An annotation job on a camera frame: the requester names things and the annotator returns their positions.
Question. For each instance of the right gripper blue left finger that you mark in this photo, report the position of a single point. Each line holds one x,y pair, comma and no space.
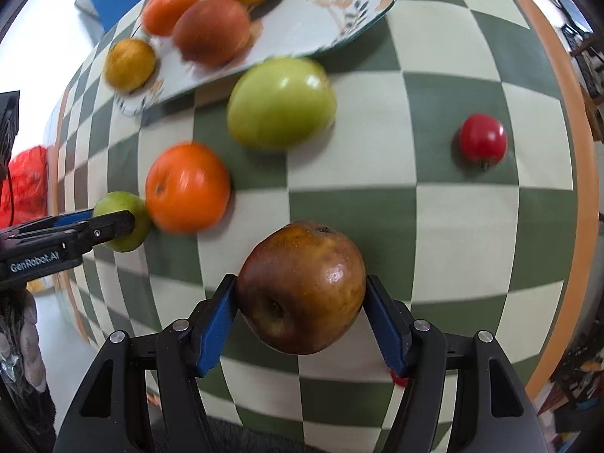
211,322

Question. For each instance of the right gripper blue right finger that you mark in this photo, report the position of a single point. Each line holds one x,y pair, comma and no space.
388,326

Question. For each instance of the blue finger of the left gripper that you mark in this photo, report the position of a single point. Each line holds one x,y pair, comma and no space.
108,227
72,218

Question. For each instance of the small green apple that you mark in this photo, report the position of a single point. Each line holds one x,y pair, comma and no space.
117,201

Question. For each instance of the brown red apple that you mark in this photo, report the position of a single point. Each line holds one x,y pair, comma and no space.
302,287

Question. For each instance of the large orange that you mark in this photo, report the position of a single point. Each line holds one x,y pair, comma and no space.
187,189

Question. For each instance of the small yellow orange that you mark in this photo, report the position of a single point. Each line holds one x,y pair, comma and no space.
129,64

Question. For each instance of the red tomato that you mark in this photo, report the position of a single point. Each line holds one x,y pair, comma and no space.
483,140

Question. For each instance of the large green apple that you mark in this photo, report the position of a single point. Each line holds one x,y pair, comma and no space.
281,103

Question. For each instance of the small orange mandarin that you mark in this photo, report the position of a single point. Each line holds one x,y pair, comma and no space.
159,17

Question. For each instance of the dark orange fruit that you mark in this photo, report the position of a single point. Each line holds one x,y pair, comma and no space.
212,32

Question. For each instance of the red plastic bag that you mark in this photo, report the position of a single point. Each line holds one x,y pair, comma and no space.
28,199

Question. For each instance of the green checkered tablecloth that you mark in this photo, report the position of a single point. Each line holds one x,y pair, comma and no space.
506,249

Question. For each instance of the floral oval plate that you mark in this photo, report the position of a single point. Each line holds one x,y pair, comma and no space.
294,28

